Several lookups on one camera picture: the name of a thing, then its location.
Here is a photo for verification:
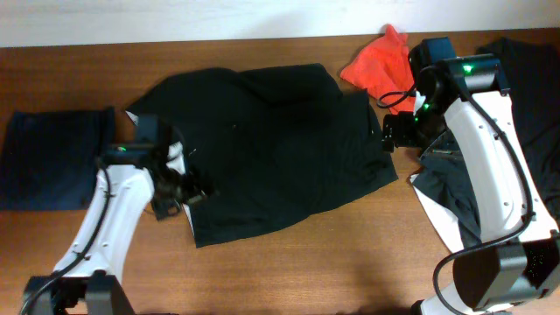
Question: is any black shorts white lining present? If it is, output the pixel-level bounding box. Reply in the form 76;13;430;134
129;64;397;247

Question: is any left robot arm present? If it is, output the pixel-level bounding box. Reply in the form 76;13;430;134
20;115;212;314

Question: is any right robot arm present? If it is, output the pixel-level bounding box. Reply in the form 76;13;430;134
381;38;559;314

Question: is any orange red garment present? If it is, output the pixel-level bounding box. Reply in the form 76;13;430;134
339;24;416;114

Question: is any white garment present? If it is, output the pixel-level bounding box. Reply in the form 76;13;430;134
413;186;465;253

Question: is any folded navy blue cloth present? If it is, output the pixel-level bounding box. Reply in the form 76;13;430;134
1;108;116;211

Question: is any black garment pile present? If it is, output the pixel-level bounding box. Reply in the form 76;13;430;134
411;38;559;248

